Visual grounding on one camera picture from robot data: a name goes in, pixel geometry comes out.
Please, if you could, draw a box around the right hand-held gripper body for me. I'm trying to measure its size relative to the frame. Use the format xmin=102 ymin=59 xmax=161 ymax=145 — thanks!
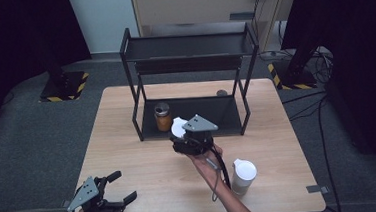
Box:
xmin=169 ymin=113 xmax=220 ymax=158

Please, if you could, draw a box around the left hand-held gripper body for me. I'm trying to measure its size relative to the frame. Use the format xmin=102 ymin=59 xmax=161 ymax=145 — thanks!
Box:
xmin=65 ymin=174 xmax=126 ymax=212

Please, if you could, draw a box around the white-lid jar of red-brown spice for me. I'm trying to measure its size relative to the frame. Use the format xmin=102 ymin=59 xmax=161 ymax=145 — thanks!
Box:
xmin=170 ymin=116 xmax=190 ymax=140

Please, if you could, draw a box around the silver-lid jar of orange spice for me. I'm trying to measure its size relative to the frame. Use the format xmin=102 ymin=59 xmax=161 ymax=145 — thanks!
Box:
xmin=153 ymin=101 xmax=174 ymax=133

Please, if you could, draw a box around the white-lid jar of grey spice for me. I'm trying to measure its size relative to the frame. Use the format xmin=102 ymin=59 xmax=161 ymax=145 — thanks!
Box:
xmin=229 ymin=156 xmax=259 ymax=197

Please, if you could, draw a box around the black metal two-tier rack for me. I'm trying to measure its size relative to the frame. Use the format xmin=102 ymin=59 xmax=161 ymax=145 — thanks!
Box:
xmin=117 ymin=18 xmax=266 ymax=144

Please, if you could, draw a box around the person's right hand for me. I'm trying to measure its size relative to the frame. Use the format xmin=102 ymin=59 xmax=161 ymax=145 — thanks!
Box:
xmin=187 ymin=145 xmax=228 ymax=195

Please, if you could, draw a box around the black stand base, striped edge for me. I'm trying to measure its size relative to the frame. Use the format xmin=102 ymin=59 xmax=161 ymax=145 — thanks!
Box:
xmin=36 ymin=70 xmax=92 ymax=104
xmin=266 ymin=58 xmax=319 ymax=93

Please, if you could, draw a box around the beige wooden cabinet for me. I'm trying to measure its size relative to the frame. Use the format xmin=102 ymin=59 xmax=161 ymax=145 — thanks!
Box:
xmin=129 ymin=0 xmax=295 ymax=61

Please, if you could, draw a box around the dark curtain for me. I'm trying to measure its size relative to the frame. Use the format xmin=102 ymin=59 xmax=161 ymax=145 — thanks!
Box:
xmin=277 ymin=0 xmax=376 ymax=188
xmin=0 ymin=0 xmax=98 ymax=147

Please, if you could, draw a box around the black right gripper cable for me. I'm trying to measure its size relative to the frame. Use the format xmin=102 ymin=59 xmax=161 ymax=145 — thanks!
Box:
xmin=210 ymin=144 xmax=232 ymax=190

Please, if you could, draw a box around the long black floor cable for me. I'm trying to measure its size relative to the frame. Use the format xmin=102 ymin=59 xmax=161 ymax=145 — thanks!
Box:
xmin=315 ymin=95 xmax=344 ymax=212

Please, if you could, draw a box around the tangle of black cables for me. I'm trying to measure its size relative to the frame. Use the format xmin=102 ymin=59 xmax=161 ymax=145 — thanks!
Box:
xmin=310 ymin=46 xmax=337 ymax=85

